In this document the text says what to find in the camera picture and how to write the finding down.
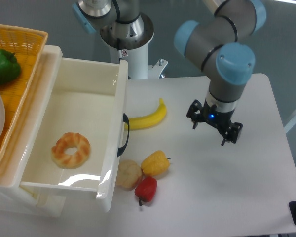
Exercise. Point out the glazed ring donut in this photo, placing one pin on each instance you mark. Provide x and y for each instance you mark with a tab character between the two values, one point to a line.
71	151

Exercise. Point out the yellow bell pepper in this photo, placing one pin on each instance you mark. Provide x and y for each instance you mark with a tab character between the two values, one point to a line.
155	164

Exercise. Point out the white upper drawer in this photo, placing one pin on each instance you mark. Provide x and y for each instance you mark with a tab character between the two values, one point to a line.
88	98

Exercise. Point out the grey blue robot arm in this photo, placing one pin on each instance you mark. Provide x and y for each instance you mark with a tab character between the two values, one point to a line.
214	49

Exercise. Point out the red bell pepper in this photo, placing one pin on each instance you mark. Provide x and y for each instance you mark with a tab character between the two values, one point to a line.
146	190

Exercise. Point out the yellow banana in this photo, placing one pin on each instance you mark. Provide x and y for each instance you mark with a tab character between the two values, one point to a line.
150	120

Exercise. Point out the green bell pepper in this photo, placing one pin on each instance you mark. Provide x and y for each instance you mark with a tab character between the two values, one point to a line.
10	69

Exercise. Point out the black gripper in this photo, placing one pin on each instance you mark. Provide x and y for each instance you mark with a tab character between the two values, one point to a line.
221	121

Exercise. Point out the white drawer cabinet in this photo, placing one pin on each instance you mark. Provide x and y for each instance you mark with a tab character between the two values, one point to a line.
14	196

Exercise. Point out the beige bread bun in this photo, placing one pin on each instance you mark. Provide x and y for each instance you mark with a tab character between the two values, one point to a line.
129	174

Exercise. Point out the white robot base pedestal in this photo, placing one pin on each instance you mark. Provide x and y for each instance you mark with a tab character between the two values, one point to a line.
129	42

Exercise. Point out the orange woven basket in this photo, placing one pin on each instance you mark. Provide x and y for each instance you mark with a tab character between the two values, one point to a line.
27	44

